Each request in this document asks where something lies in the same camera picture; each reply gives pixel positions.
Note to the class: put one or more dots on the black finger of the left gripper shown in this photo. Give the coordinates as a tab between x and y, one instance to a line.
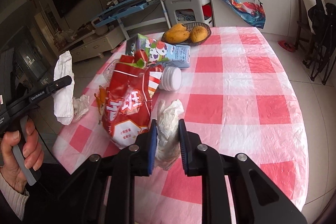
49	89

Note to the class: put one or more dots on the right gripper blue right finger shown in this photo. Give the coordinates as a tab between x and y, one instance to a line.
183	145

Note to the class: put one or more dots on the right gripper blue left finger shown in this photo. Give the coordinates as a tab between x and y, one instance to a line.
152	146

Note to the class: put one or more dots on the white tissue ball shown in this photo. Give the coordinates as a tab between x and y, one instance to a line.
168	148

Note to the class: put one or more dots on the person's left hand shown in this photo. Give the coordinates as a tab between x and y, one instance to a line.
30	156

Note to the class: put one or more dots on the crumpled tissue at table edge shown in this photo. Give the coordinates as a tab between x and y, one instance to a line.
80	107

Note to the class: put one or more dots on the red snack bag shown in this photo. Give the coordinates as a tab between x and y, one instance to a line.
128	101

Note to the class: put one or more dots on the white tv cabinet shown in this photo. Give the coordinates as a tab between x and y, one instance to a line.
92	45

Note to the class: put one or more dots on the white plastic lid jar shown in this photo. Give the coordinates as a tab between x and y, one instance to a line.
171	79

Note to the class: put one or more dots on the red checkered tablecloth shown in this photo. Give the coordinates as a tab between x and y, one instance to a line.
238	98

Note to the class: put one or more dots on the blue milk carton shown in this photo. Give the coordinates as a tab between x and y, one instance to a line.
159	52

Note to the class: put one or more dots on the dark wicker fruit basket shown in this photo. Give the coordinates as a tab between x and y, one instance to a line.
190	26

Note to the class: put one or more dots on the left yellow mango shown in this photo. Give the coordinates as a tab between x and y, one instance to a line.
175	37

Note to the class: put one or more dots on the yellow mango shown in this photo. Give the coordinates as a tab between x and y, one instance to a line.
175	37
178	27
198	34

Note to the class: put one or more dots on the right yellow mango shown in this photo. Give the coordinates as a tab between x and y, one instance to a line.
198	34

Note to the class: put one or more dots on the blue study desk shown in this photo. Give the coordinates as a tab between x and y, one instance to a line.
128	8

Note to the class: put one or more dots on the grey plastic stool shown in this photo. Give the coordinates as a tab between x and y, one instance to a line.
184	11

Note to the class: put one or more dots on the colourful hanging bag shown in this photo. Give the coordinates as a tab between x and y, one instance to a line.
251	12

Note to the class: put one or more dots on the dark wooden chair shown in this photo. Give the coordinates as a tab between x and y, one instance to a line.
301	25

